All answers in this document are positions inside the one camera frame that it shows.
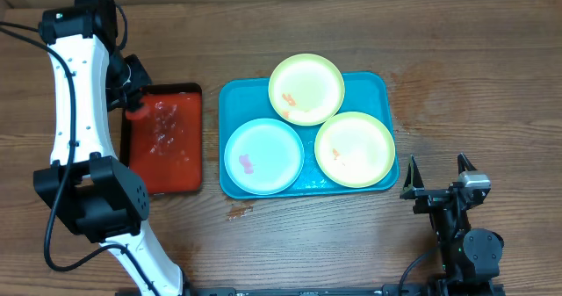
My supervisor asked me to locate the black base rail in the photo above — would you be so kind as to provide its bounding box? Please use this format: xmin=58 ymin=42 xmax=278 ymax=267
xmin=114 ymin=283 xmax=506 ymax=296

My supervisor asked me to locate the blue plastic tray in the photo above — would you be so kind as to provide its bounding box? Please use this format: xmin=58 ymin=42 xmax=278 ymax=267
xmin=218 ymin=71 xmax=400 ymax=199

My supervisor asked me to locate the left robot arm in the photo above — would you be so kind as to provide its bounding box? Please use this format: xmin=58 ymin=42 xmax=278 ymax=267
xmin=33 ymin=0 xmax=189 ymax=295

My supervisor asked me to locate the green plate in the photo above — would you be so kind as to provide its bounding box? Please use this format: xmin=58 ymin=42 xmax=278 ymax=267
xmin=268 ymin=54 xmax=345 ymax=126
xmin=314 ymin=112 xmax=396 ymax=188

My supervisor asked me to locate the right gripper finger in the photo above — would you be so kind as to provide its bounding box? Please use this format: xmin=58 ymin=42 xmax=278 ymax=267
xmin=457 ymin=153 xmax=477 ymax=175
xmin=400 ymin=155 xmax=425 ymax=199

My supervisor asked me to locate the red and black tray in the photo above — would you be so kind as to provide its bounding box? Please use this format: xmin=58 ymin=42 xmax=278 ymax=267
xmin=119 ymin=83 xmax=203 ymax=195

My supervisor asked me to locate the light blue plate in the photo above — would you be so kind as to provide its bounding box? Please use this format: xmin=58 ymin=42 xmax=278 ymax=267
xmin=223 ymin=118 xmax=305 ymax=196

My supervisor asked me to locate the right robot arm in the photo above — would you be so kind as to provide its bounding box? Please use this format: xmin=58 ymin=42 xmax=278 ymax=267
xmin=397 ymin=153 xmax=505 ymax=295

